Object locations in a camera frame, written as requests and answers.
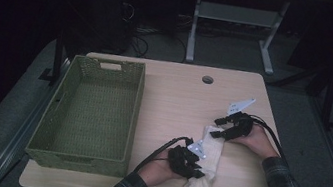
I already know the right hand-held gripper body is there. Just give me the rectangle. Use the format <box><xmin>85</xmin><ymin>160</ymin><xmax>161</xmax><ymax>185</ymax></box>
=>
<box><xmin>222</xmin><ymin>94</ymin><xmax>259</xmax><ymax>145</ymax></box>

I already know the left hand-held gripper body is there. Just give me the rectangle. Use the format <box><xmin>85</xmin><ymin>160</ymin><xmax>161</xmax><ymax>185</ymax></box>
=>
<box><xmin>164</xmin><ymin>134</ymin><xmax>210</xmax><ymax>181</ymax></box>

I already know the white cloth with brown print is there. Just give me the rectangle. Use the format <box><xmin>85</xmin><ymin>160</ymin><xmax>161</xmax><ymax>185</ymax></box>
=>
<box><xmin>181</xmin><ymin>121</ymin><xmax>229</xmax><ymax>187</ymax></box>

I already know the green woven basket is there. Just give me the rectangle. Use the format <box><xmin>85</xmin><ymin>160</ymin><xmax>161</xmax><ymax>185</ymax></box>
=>
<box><xmin>22</xmin><ymin>46</ymin><xmax>149</xmax><ymax>182</ymax></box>

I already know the person's right hand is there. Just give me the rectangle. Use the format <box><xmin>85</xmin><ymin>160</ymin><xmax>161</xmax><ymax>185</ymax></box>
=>
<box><xmin>229</xmin><ymin>121</ymin><xmax>284</xmax><ymax>163</ymax></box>

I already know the person's left hand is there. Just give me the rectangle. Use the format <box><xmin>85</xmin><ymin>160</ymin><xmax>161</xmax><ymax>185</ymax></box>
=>
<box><xmin>136</xmin><ymin>145</ymin><xmax>187</xmax><ymax>187</ymax></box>

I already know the grey round table grommet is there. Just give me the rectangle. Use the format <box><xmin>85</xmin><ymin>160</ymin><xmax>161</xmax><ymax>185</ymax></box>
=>
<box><xmin>201</xmin><ymin>74</ymin><xmax>216</xmax><ymax>86</ymax></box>

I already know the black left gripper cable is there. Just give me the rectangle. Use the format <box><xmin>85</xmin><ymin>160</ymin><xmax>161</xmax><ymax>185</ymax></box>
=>
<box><xmin>133</xmin><ymin>129</ymin><xmax>195</xmax><ymax>182</ymax></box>

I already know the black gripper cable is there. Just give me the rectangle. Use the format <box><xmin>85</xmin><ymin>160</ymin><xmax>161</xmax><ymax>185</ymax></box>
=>
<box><xmin>133</xmin><ymin>129</ymin><xmax>195</xmax><ymax>182</ymax></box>
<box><xmin>242</xmin><ymin>114</ymin><xmax>291</xmax><ymax>159</ymax></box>

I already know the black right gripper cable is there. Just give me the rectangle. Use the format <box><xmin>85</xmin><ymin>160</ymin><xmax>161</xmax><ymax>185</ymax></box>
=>
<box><xmin>242</xmin><ymin>114</ymin><xmax>291</xmax><ymax>159</ymax></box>

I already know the bundle of floor cables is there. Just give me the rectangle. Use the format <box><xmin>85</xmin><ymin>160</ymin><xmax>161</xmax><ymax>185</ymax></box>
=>
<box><xmin>126</xmin><ymin>5</ymin><xmax>195</xmax><ymax>65</ymax></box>

